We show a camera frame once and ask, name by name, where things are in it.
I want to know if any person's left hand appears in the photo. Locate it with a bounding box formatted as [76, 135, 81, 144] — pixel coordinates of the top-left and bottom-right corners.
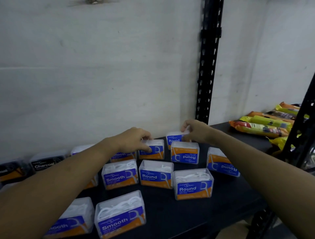
[112, 127, 154, 154]

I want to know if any person's right hand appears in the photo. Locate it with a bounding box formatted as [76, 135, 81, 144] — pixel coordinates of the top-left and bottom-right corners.
[181, 119, 217, 144]

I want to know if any blue label dental floss box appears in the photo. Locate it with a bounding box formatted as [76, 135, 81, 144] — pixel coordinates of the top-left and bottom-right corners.
[173, 168, 215, 201]
[206, 147, 241, 178]
[44, 197, 95, 239]
[101, 159, 139, 190]
[83, 173, 99, 190]
[138, 160, 174, 190]
[166, 130, 190, 150]
[138, 139, 165, 161]
[94, 190, 147, 239]
[170, 141, 200, 165]

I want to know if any black metal shelf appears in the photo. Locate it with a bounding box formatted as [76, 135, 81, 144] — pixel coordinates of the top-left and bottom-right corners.
[74, 122, 274, 239]

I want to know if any pile of face-down floss boxes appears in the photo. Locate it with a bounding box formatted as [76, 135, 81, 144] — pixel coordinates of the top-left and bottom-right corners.
[0, 144, 137, 184]

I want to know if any person's left forearm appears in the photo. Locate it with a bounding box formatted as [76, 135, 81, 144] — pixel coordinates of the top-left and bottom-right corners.
[0, 138, 121, 239]

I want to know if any person's right forearm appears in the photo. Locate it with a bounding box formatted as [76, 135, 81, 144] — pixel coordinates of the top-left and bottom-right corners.
[209, 128, 315, 239]

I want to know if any pile of colourful snack packets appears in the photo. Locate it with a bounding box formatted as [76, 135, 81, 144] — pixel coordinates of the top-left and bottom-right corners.
[229, 101, 310, 151]

